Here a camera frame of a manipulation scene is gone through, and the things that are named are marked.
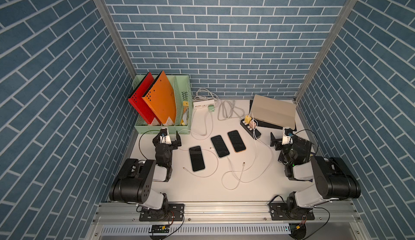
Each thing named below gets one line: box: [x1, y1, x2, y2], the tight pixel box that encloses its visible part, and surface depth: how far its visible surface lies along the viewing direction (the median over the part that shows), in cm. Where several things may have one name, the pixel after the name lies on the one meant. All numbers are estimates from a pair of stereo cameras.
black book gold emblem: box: [277, 136, 313, 166], surface depth 73 cm
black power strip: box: [239, 118, 262, 140], surface depth 104 cm
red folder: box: [127, 71, 156, 125], surface depth 85 cm
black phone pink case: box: [227, 129, 246, 153], surface depth 101 cm
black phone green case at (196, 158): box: [189, 145, 206, 172], surface depth 91 cm
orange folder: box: [142, 70, 177, 125], surface depth 93 cm
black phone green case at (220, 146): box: [210, 134, 231, 158], surface depth 98 cm
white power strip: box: [192, 99, 216, 110], surface depth 117 cm
